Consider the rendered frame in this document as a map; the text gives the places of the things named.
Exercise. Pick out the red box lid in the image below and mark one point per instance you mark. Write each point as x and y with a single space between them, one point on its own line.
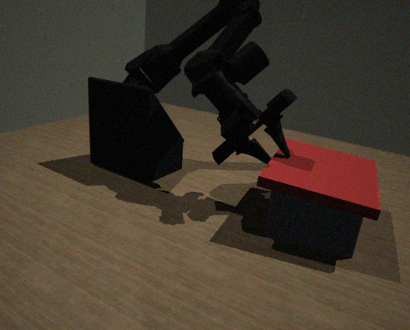
338 180

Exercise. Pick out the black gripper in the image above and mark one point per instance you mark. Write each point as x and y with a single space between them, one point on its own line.
270 117

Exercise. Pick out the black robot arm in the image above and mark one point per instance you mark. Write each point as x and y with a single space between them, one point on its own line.
213 71

